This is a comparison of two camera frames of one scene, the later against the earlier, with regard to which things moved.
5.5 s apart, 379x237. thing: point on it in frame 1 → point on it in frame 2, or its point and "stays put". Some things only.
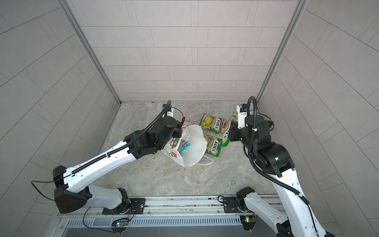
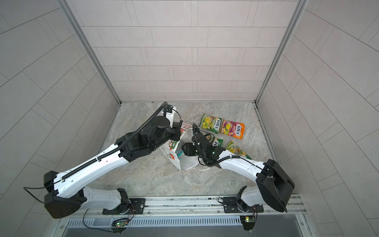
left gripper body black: x=175 y=132 stays put
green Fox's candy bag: x=225 y=140 → x=233 y=148
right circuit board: x=248 y=221 stays put
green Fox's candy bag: x=211 y=123 stays put
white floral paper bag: x=188 y=150 stays put
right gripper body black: x=241 y=135 → x=193 y=150
